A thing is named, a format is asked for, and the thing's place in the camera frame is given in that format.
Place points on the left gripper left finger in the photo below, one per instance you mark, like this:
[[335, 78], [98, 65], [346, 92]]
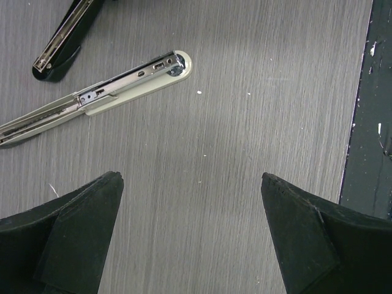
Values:
[[62, 245]]

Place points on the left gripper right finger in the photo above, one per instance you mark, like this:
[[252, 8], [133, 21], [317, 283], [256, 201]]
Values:
[[323, 247]]

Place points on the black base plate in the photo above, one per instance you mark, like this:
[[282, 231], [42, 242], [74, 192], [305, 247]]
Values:
[[366, 180]]

